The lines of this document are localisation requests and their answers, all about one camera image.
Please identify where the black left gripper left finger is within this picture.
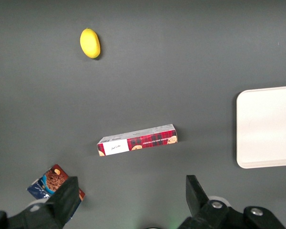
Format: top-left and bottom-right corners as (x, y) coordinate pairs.
(8, 176), (80, 229)

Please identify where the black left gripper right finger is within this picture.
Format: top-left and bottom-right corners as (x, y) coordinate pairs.
(178, 175), (286, 229)

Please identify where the red plaid cookie box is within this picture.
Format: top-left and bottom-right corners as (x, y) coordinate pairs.
(97, 124), (179, 157)

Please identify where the cream plastic tray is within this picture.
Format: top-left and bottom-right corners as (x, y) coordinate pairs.
(236, 85), (286, 169)

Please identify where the blue cookie box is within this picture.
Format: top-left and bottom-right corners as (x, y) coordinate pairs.
(26, 164), (86, 219)

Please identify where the yellow lemon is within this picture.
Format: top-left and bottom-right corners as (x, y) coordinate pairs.
(80, 28), (101, 59)

